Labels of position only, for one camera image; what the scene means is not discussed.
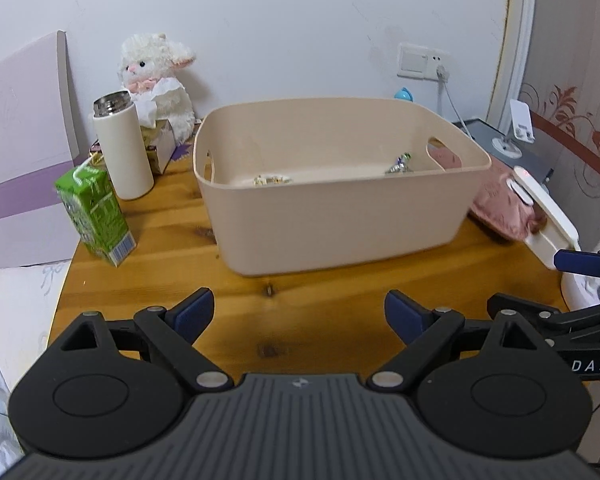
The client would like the green candy bag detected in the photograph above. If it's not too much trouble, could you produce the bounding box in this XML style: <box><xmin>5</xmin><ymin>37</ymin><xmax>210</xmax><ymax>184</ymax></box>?
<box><xmin>385</xmin><ymin>153</ymin><xmax>412</xmax><ymax>176</ymax></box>

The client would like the floral fabric scrunchie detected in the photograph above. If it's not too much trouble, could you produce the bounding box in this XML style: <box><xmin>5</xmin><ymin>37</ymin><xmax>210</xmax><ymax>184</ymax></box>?
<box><xmin>253</xmin><ymin>174</ymin><xmax>292</xmax><ymax>186</ymax></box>

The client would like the white round charger base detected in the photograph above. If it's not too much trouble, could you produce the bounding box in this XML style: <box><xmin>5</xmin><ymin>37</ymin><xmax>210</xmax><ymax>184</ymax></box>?
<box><xmin>559</xmin><ymin>224</ymin><xmax>600</xmax><ymax>311</ymax></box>

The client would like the pink pouch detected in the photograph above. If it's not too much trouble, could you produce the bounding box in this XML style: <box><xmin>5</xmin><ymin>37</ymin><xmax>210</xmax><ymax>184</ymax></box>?
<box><xmin>420</xmin><ymin>144</ymin><xmax>542</xmax><ymax>246</ymax></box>

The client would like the green drink carton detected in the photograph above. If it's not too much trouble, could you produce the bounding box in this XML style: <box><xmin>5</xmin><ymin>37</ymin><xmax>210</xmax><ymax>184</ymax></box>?
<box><xmin>55</xmin><ymin>158</ymin><xmax>136</xmax><ymax>266</ymax></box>

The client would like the beige plastic storage bin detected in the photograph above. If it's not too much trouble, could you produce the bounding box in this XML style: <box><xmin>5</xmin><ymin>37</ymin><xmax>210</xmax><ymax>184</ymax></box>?
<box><xmin>193</xmin><ymin>98</ymin><xmax>480</xmax><ymax>275</ymax></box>

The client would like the tissue box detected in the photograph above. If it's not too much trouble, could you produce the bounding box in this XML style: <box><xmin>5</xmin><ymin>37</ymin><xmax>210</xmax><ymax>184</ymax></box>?
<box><xmin>140</xmin><ymin>119</ymin><xmax>176</xmax><ymax>174</ymax></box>

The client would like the white thermos bottle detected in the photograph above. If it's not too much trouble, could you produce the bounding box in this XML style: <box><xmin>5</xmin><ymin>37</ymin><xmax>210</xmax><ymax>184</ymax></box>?
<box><xmin>93</xmin><ymin>90</ymin><xmax>154</xmax><ymax>200</ymax></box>

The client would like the blue toy figure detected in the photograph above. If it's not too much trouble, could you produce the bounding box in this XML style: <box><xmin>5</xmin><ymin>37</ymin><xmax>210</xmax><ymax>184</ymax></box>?
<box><xmin>393</xmin><ymin>87</ymin><xmax>414</xmax><ymax>102</ymax></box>

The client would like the purple white headboard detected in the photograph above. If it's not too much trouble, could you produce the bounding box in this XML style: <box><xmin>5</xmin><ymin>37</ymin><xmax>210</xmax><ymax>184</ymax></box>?
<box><xmin>0</xmin><ymin>30</ymin><xmax>80</xmax><ymax>269</ymax></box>

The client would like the white plush lamb toy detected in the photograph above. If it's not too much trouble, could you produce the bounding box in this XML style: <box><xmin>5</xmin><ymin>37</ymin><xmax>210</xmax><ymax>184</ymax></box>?
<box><xmin>118</xmin><ymin>32</ymin><xmax>196</xmax><ymax>145</ymax></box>

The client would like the white power cable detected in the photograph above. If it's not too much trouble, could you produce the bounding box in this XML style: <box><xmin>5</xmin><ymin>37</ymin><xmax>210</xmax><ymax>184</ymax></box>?
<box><xmin>435</xmin><ymin>64</ymin><xmax>474</xmax><ymax>137</ymax></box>

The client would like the white wall socket switch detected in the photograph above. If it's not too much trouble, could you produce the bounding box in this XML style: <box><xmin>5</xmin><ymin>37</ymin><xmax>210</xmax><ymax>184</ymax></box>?
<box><xmin>396</xmin><ymin>42</ymin><xmax>453</xmax><ymax>81</ymax></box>

